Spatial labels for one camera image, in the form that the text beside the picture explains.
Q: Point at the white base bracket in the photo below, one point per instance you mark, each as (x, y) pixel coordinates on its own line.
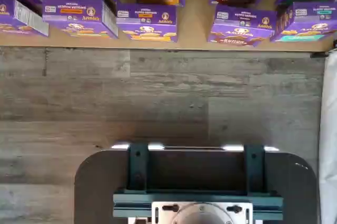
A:
(139, 221)

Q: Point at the dark rounded robot base cart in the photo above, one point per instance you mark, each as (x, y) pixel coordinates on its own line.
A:
(94, 182)

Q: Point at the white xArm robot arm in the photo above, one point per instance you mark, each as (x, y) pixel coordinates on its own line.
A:
(202, 216)

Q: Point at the plain white fabric curtain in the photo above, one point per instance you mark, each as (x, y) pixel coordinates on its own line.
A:
(329, 129)

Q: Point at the teal metal mounting frame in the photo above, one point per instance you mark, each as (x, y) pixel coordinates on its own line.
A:
(137, 166)

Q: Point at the particle board shelf panel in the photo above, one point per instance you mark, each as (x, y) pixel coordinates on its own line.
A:
(194, 24)

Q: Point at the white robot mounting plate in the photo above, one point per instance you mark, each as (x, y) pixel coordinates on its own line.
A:
(168, 217)

